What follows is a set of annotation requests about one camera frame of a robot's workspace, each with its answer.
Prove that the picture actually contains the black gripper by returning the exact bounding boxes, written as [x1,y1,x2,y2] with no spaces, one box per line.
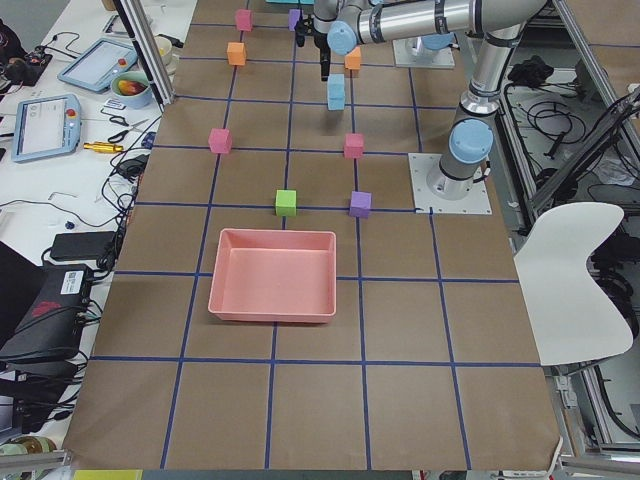
[294,14,314,48]
[313,31,330,82]

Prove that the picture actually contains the light blue block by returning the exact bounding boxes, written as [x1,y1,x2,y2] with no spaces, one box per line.
[327,96,345,111]
[327,73,345,99]

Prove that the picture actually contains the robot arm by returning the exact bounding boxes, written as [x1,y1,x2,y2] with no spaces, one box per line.
[289,1,467,65]
[312,0,544,201]

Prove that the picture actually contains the purple block right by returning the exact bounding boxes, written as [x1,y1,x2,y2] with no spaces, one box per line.
[288,9,302,31]

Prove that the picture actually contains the purple block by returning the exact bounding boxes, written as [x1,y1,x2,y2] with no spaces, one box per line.
[349,191,372,218]
[288,9,302,31]

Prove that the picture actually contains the orange block near right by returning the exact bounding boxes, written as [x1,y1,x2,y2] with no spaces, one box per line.
[344,46,362,71]

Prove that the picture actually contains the orange block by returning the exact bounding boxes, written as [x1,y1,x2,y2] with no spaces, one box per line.
[344,46,362,71]
[226,42,247,66]

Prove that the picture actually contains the cyan plastic bin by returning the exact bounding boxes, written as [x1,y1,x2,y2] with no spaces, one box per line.
[266,0,314,5]

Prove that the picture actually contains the crimson block far right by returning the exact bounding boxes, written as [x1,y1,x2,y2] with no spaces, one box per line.
[235,9,253,32]

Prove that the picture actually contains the crimson block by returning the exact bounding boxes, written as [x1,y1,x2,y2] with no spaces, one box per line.
[235,9,253,32]
[343,133,365,159]

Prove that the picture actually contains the orange block far right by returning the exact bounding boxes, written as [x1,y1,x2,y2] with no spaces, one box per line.
[226,42,247,66]

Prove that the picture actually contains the crimson block near left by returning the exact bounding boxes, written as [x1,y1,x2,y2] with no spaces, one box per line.
[343,133,365,159]

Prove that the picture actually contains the pink block far left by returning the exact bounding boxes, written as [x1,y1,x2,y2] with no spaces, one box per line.
[208,128,233,154]

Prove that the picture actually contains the green block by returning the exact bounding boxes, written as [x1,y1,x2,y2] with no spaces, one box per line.
[275,189,297,217]

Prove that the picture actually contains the purple block near left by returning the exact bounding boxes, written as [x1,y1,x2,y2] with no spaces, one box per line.
[349,191,372,218]

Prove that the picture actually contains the bowl with yellow lemon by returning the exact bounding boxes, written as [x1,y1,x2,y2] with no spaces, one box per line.
[154,36,173,67]

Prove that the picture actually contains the bowl with red fruit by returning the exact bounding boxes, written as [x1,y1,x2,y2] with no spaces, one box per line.
[110,71,153,109]

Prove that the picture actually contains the black scissors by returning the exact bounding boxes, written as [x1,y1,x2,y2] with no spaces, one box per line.
[107,117,148,144]

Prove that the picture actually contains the teach pendant far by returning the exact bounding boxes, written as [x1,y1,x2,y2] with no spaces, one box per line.
[57,39,138,93]

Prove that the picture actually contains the teach pendant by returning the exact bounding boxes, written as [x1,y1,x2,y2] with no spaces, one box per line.
[11,94,81,163]
[57,39,138,93]

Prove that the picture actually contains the pink plastic bin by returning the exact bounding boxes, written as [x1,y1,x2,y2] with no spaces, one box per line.
[208,228,337,324]

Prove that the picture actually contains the brass cylinder tool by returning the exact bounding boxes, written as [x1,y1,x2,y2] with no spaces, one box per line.
[83,142,124,154]

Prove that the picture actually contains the teach pendant near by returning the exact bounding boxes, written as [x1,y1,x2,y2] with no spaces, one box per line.
[11,94,81,163]

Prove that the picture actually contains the person at desk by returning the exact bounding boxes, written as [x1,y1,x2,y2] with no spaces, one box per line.
[1,22,36,94]

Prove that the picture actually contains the black power brick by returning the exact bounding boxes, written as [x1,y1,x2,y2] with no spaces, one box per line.
[49,231,115,261]

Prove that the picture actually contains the white chair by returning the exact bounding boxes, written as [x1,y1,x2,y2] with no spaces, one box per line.
[514,202,633,366]

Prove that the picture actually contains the black laptop computer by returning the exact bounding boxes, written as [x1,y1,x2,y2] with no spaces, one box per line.
[1,244,92,378]

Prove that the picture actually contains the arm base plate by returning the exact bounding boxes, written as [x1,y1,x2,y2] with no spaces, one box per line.
[408,153,492,215]
[393,37,455,69]

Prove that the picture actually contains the aluminium frame post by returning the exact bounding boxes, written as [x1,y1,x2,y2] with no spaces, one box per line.
[114,0,175,110]

